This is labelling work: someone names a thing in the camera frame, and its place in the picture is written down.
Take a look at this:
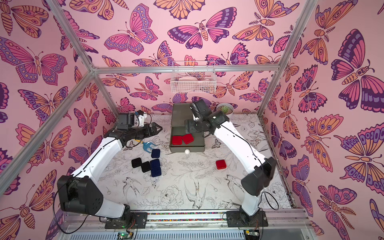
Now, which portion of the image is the aluminium front rail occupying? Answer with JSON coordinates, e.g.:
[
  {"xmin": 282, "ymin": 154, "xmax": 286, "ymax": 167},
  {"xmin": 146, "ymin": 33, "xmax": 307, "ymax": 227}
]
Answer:
[{"xmin": 56, "ymin": 209, "xmax": 317, "ymax": 240}]

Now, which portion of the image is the red brooch box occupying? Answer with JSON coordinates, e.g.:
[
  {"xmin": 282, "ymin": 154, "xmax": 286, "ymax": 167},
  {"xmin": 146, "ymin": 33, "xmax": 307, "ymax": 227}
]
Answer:
[
  {"xmin": 171, "ymin": 136, "xmax": 183, "ymax": 146},
  {"xmin": 215, "ymin": 160, "xmax": 227, "ymax": 170},
  {"xmin": 182, "ymin": 134, "xmax": 195, "ymax": 145}
]

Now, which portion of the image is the three-drawer cabinet frame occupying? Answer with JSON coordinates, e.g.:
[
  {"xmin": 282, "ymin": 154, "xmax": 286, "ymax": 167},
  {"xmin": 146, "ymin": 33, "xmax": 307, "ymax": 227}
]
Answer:
[{"xmin": 171, "ymin": 103, "xmax": 203, "ymax": 127}]

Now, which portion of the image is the grey top drawer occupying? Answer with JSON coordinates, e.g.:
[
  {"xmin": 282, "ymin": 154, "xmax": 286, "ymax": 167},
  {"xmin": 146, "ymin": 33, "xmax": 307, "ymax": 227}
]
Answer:
[{"xmin": 169, "ymin": 127, "xmax": 206, "ymax": 153}]

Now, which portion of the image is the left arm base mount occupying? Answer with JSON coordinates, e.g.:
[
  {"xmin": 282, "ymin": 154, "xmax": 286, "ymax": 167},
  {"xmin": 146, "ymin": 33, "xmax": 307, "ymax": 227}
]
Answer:
[{"xmin": 105, "ymin": 211, "xmax": 148, "ymax": 230}]

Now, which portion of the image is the white wire basket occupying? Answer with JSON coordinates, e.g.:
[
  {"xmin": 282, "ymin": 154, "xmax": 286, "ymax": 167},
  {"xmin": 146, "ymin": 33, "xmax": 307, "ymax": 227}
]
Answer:
[{"xmin": 170, "ymin": 61, "xmax": 217, "ymax": 94}]

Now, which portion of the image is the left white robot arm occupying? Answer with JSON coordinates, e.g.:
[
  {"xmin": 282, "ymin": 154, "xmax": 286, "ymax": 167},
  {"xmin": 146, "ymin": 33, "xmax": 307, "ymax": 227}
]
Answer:
[{"xmin": 57, "ymin": 112, "xmax": 163, "ymax": 220}]

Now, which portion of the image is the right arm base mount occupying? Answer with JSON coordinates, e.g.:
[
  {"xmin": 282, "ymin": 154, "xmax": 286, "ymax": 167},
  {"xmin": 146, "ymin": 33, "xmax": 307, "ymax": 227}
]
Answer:
[{"xmin": 225, "ymin": 209, "xmax": 269, "ymax": 228}]

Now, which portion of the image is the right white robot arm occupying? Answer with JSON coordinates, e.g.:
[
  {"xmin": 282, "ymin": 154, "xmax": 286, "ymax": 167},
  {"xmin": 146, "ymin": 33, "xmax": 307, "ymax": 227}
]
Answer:
[{"xmin": 185, "ymin": 100, "xmax": 277, "ymax": 217}]

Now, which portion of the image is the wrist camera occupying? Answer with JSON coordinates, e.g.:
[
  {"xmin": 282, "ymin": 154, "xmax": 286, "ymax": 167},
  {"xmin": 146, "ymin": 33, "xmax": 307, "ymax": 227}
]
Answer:
[
  {"xmin": 190, "ymin": 100, "xmax": 212, "ymax": 120},
  {"xmin": 116, "ymin": 110, "xmax": 148, "ymax": 130}
]

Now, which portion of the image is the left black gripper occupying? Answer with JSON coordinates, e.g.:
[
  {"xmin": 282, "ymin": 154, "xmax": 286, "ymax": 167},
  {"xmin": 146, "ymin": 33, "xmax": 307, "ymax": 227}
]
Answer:
[{"xmin": 129, "ymin": 123, "xmax": 163, "ymax": 141}]

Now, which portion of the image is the black brooch box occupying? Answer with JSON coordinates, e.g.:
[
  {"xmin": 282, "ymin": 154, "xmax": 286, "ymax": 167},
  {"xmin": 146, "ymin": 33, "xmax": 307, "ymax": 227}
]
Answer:
[
  {"xmin": 141, "ymin": 161, "xmax": 151, "ymax": 173},
  {"xmin": 131, "ymin": 158, "xmax": 142, "ymax": 168}
]

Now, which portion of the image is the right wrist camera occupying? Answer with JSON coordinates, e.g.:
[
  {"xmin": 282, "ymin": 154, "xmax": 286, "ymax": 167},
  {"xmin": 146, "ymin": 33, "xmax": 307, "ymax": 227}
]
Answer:
[{"xmin": 190, "ymin": 100, "xmax": 212, "ymax": 120}]

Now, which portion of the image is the small navy brooch box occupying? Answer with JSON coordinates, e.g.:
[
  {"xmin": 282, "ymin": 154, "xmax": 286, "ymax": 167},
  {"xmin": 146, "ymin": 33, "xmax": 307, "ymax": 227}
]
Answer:
[{"xmin": 151, "ymin": 149, "xmax": 161, "ymax": 159}]

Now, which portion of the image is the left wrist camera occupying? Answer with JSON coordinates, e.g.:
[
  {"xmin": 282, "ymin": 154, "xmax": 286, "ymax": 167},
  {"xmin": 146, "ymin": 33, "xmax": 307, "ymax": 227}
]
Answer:
[{"xmin": 116, "ymin": 110, "xmax": 148, "ymax": 130}]

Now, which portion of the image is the white potted succulent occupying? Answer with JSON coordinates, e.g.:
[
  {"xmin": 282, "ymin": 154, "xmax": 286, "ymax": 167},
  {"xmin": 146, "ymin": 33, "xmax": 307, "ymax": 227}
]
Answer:
[{"xmin": 217, "ymin": 103, "xmax": 235, "ymax": 118}]

